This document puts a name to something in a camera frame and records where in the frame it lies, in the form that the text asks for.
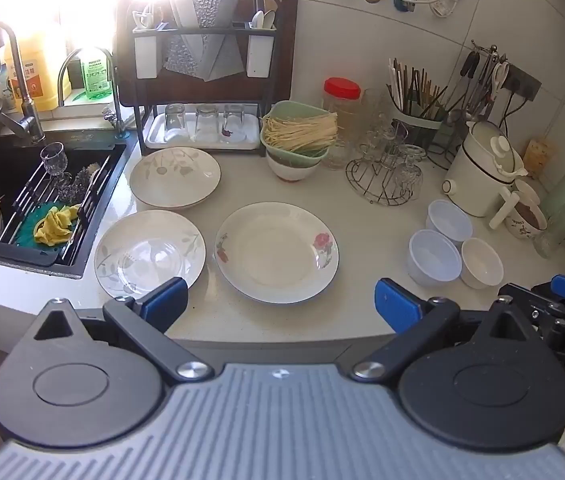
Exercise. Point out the clear drinking glass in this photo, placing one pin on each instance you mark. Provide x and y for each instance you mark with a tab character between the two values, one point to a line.
175	120
206	122

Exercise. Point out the tall curved kitchen faucet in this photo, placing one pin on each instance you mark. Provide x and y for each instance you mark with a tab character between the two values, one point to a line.
25	110

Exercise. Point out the bundle of pale noodles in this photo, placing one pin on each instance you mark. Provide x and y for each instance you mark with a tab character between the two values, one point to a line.
300	132

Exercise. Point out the small white bowl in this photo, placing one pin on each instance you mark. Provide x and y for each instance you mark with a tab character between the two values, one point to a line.
482	262

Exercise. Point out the black wall outlet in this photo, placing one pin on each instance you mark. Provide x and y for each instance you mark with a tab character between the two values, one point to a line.
525	85

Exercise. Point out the embossed metal cutting board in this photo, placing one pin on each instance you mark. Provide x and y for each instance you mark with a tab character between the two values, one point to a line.
202	55

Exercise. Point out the dark metal dish rack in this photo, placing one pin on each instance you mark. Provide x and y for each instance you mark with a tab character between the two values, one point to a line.
137	125

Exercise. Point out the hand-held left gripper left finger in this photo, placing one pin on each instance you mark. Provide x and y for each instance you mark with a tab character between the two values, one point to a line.
165	302

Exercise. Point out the roll-up sink drying rack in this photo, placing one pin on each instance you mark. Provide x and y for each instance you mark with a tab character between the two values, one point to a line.
27	195

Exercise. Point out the blue rimmed red flower plate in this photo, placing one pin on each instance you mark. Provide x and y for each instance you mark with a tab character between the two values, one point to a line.
272	255

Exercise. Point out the textured glass cup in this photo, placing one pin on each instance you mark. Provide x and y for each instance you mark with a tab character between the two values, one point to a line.
547	240

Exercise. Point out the textured stemmed glass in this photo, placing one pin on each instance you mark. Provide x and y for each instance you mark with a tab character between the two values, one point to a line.
409	175

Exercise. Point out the steel wool scrubber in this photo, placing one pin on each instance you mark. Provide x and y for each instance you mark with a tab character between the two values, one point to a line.
75	185

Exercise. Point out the green dish soap bottle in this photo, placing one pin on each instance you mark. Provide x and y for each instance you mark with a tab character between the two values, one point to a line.
96	77

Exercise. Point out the red print drinking glass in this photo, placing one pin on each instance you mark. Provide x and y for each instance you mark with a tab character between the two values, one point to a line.
233	122

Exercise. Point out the white bowl with orange base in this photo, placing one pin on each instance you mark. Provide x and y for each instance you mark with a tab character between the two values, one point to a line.
292	172

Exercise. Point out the cut glass goblet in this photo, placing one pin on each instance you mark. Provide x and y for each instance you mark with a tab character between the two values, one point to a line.
54	160

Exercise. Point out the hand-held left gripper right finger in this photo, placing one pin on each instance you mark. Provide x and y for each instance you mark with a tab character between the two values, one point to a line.
395	305

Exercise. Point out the yellow oil bottle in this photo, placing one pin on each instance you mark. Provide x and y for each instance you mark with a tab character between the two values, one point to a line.
37	75

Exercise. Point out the red lidded glass jar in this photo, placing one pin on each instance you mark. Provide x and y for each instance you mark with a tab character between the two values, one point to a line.
342	89

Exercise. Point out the yellow dish cloth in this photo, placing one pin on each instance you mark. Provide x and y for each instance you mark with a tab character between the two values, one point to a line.
55	225

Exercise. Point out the clear stemmed glass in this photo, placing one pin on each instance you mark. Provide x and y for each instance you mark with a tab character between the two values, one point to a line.
378	135

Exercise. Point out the beige dish brush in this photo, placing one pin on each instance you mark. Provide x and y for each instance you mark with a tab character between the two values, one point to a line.
95	170

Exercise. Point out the white drip tray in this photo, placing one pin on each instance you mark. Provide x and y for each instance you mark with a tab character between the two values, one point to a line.
157	137

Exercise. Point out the bundle of chopsticks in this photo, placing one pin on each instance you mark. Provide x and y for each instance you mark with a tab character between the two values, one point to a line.
415	85

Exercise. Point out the bluish white plastic bowl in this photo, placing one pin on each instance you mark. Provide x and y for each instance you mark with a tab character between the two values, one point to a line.
446	220
432	260

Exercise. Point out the green plastic colander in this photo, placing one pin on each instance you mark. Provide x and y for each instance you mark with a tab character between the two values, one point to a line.
287	159

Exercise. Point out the orange rimmed leaf print plate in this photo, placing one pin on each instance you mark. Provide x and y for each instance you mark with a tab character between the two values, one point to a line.
175	180

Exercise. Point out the dark wooden cutting board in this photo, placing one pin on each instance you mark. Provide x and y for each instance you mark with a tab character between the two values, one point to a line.
285	60

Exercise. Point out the brown sponge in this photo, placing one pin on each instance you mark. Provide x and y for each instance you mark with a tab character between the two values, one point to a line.
537	155

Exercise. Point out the green scrubbing mat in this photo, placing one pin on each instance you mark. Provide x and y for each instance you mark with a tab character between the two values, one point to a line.
27	227

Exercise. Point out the white grey leaf print plate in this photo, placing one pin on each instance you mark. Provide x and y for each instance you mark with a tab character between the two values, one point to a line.
137	255

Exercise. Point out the white utensil caddy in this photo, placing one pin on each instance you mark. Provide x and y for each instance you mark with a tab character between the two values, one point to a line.
260	55
145	55

